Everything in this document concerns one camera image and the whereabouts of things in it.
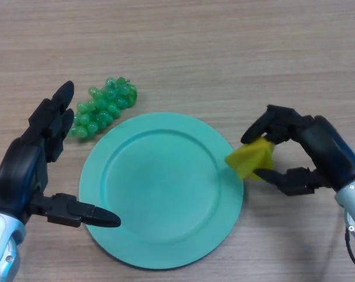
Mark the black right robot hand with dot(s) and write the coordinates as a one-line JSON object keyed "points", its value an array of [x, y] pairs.
{"points": [[329, 149]]}

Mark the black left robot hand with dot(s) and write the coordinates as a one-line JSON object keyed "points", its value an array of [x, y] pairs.
{"points": [[18, 172]]}

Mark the yellow starfruit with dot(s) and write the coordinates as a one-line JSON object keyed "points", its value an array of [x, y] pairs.
{"points": [[250, 158]]}

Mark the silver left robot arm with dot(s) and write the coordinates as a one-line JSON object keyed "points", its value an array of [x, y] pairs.
{"points": [[1, 241]]}

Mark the teal round plate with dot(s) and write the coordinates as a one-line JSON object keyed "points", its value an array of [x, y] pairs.
{"points": [[159, 191]]}

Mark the green grape bunch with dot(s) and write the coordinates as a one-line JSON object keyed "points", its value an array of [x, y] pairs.
{"points": [[104, 108]]}

